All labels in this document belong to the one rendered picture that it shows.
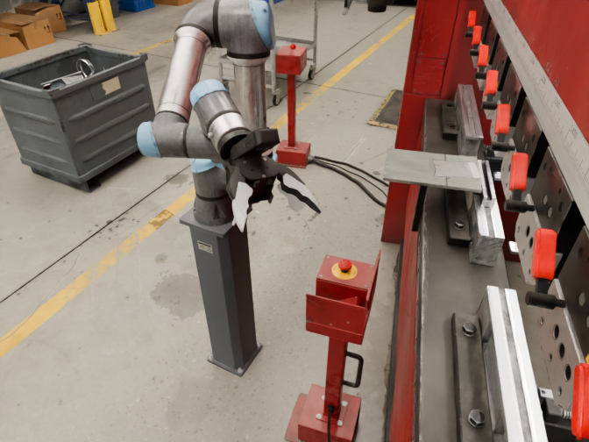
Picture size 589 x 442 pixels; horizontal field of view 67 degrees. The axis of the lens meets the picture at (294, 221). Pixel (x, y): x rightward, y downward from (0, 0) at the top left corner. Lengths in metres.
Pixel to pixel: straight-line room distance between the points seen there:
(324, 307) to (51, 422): 1.28
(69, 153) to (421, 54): 2.15
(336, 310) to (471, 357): 0.36
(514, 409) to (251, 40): 0.98
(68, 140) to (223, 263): 1.78
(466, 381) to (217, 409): 1.19
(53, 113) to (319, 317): 2.25
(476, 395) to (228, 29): 0.99
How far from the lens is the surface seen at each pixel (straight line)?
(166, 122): 1.00
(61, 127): 3.05
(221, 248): 1.48
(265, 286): 2.31
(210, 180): 1.37
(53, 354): 2.30
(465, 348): 1.00
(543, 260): 0.62
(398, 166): 1.33
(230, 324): 1.75
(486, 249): 1.21
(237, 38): 1.22
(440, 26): 2.08
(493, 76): 1.14
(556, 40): 0.87
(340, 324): 1.21
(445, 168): 1.35
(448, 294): 1.13
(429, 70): 2.13
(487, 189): 1.32
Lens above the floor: 1.66
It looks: 37 degrees down
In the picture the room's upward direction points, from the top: straight up
